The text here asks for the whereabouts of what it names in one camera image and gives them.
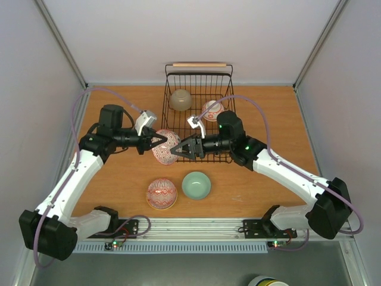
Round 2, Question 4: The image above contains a red diamond pattern bowl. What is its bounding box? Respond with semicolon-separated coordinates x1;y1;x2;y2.
152;129;181;166

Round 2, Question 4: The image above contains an orange floral white bowl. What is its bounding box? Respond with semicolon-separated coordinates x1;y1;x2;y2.
202;100;224;122

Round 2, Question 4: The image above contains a mint green bowl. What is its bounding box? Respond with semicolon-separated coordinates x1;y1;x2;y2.
182;172;211;200

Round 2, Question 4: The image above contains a beige leaf pattern bowl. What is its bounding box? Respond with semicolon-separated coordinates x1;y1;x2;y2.
170;89;192;111

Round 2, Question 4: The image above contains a red zigzag pattern bowl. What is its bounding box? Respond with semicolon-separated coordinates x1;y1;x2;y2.
146;178;178;210

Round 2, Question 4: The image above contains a black wire dish rack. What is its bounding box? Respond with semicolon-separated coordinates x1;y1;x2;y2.
161;61;238;164

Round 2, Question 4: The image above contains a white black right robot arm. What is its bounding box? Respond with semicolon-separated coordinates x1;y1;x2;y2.
170;111;352;240

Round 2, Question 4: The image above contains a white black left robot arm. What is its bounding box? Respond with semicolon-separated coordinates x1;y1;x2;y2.
19;104;167;261

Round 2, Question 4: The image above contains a left small circuit board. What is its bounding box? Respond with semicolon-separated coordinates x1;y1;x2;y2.
104;241;124;251

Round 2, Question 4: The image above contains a small circuit board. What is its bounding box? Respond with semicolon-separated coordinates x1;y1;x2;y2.
267;240;290;248
104;241;124;251

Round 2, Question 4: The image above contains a right small circuit board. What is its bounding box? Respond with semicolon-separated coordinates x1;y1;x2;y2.
267;240;290;248

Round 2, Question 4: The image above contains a white yellow blue container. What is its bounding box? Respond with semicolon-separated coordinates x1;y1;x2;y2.
248;275;288;286

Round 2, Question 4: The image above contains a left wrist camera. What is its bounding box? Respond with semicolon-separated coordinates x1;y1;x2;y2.
135;110;157;136

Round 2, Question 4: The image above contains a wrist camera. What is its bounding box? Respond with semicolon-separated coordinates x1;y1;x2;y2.
187;115;206;139
135;110;157;136

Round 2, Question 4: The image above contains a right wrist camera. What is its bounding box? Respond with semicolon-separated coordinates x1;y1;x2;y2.
187;115;206;139

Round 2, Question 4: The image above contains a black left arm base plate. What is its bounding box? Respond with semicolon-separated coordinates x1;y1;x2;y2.
84;219;140;239

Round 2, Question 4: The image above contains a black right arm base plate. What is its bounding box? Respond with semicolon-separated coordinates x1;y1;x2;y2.
238;219;298;240

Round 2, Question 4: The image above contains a slotted grey cable duct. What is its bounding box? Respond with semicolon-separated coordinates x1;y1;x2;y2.
74;241;268;254

